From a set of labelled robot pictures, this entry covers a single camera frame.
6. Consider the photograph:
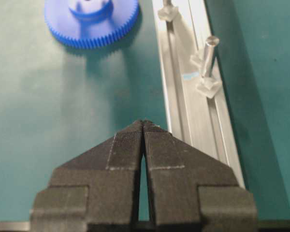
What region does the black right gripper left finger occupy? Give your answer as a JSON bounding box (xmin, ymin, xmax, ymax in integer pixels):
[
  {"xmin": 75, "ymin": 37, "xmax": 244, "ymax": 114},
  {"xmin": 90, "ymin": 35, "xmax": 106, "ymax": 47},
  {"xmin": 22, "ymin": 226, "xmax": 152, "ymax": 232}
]
[{"xmin": 30, "ymin": 120, "xmax": 143, "ymax": 232}]

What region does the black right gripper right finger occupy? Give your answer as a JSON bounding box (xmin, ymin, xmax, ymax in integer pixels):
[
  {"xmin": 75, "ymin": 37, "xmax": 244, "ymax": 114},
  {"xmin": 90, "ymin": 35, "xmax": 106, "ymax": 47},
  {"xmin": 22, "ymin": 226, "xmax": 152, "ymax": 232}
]
[{"xmin": 143, "ymin": 121, "xmax": 258, "ymax": 232}]

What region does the large blue plastic gear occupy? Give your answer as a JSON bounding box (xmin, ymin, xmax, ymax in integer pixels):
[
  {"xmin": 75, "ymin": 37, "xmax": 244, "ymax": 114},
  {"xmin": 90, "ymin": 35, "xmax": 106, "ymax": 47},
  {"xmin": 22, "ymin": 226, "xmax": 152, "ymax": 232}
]
[{"xmin": 44, "ymin": 0, "xmax": 139, "ymax": 49}]

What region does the tall steel shaft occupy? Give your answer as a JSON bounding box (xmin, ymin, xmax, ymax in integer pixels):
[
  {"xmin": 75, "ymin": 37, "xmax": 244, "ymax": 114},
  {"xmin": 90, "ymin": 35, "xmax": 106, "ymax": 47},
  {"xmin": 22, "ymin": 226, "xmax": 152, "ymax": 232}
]
[{"xmin": 201, "ymin": 36, "xmax": 220, "ymax": 77}]

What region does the long aluminium extrusion rail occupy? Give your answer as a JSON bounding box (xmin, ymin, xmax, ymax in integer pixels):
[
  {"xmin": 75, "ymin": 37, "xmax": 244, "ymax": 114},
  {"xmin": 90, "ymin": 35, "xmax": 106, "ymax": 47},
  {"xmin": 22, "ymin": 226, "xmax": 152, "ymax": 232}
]
[{"xmin": 152, "ymin": 0, "xmax": 245, "ymax": 187}]

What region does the clear plastic shaft bracket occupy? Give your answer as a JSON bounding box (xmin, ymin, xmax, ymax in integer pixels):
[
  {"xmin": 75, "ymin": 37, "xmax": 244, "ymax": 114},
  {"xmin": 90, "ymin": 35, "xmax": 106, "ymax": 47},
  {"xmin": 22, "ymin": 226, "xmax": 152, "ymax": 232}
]
[
  {"xmin": 190, "ymin": 49, "xmax": 222, "ymax": 99},
  {"xmin": 158, "ymin": 5, "xmax": 178, "ymax": 22}
]

